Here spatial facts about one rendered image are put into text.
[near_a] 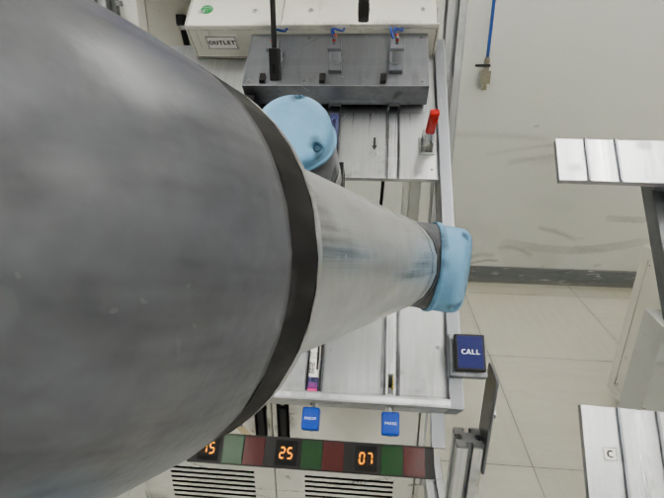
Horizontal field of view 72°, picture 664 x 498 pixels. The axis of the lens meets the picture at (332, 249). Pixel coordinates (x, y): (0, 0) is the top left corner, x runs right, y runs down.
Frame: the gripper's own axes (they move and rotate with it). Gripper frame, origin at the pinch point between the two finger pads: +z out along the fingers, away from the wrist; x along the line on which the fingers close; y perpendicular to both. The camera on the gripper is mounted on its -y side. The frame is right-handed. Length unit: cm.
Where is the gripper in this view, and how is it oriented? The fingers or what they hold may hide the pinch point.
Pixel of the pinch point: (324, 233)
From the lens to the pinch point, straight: 76.1
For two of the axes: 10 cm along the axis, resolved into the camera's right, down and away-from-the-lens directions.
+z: 0.7, 1.9, 9.8
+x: -10.0, -0.3, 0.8
